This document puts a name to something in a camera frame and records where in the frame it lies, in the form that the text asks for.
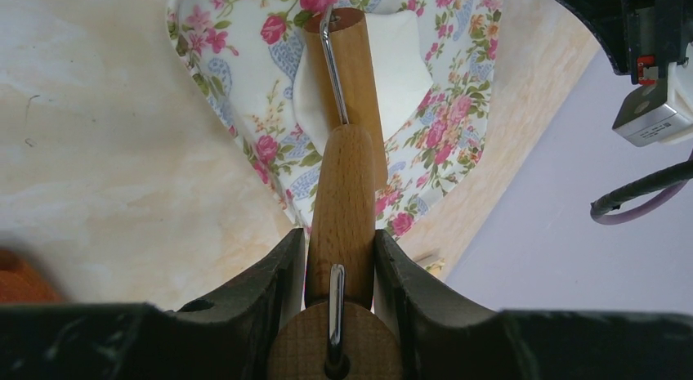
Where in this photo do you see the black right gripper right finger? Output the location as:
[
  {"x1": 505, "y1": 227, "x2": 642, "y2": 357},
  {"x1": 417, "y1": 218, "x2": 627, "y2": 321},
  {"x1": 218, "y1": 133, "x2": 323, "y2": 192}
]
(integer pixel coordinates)
[{"x1": 374, "y1": 230, "x2": 692, "y2": 379}]

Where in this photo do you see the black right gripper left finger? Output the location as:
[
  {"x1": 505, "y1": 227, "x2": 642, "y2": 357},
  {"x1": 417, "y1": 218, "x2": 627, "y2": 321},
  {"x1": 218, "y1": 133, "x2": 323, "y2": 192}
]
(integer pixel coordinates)
[{"x1": 1, "y1": 229, "x2": 305, "y2": 379}]

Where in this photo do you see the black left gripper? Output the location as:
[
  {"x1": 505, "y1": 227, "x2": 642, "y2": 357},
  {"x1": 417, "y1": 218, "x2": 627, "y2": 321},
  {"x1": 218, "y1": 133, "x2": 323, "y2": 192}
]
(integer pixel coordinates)
[{"x1": 554, "y1": 0, "x2": 692, "y2": 78}]

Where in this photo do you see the wooden dough roller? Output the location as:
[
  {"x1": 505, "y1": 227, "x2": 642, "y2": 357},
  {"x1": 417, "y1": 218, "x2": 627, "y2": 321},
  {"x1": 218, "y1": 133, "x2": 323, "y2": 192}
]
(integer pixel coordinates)
[{"x1": 266, "y1": 5, "x2": 404, "y2": 379}]

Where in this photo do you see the white dough piece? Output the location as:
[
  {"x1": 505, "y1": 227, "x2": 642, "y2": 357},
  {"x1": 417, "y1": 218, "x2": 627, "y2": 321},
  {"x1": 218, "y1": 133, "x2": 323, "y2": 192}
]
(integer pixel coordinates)
[{"x1": 293, "y1": 11, "x2": 433, "y2": 150}]

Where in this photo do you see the white floral tray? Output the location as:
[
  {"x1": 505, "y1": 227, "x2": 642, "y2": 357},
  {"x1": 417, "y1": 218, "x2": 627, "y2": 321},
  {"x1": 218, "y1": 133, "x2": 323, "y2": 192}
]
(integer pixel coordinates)
[{"x1": 166, "y1": 0, "x2": 503, "y2": 238}]

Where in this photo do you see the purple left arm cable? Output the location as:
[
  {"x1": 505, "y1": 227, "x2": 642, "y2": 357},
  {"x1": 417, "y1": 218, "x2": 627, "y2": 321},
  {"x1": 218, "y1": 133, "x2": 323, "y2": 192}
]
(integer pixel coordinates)
[{"x1": 590, "y1": 150, "x2": 693, "y2": 227}]

